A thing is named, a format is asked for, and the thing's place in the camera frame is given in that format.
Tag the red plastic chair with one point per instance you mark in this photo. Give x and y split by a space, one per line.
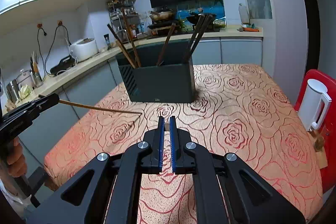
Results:
327 128

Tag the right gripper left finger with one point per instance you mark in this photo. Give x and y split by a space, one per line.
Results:
106 189

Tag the steel pot with lid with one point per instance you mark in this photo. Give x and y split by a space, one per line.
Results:
25 78

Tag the white plastic bottle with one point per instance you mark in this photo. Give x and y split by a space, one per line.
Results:
244 14

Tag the dark green utensil holder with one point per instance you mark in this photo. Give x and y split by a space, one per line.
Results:
171 81

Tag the white plastic pitcher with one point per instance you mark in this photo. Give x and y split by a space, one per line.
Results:
315 105

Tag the dark chopstick in holder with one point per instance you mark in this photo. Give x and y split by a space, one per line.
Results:
95 107

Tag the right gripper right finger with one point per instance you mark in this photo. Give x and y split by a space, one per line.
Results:
227 189

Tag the brown chopstick in holder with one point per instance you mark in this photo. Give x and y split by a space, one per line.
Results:
164 47

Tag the dark black chopstick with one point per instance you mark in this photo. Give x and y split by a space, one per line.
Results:
197 29
205 24

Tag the operator left hand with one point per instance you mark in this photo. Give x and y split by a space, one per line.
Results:
16 160

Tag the metal spice rack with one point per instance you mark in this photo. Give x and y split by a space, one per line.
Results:
116 18

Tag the pale bamboo chopstick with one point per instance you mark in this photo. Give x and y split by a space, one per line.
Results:
125 52

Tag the white rice cooker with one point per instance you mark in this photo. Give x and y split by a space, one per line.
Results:
83 49

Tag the brown clay pot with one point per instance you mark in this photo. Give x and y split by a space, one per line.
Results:
161 16

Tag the dark brown wooden chopstick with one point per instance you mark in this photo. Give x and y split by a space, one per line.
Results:
115 35

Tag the countertop utensil jar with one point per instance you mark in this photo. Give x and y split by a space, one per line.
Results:
35 70

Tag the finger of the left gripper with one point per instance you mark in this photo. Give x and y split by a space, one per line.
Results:
34 108

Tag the light brown wooden chopstick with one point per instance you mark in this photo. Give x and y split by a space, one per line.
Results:
131 38

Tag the black handheld appliance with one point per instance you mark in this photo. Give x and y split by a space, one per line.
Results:
64 64

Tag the rose patterned tablecloth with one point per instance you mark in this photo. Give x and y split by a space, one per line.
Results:
239 109

